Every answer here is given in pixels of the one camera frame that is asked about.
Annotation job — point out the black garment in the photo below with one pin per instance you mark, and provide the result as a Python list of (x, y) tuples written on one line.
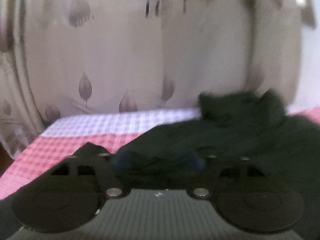
[(170, 213)]

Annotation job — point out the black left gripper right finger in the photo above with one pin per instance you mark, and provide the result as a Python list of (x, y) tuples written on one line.
[(245, 197)]

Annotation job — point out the beige leaf print curtain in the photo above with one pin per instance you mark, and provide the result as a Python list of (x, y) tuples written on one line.
[(68, 57)]

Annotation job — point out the pink lilac checked bed sheet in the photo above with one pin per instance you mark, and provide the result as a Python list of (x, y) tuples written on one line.
[(164, 148)]

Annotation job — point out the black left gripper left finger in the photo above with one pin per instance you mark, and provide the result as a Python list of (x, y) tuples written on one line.
[(68, 195)]

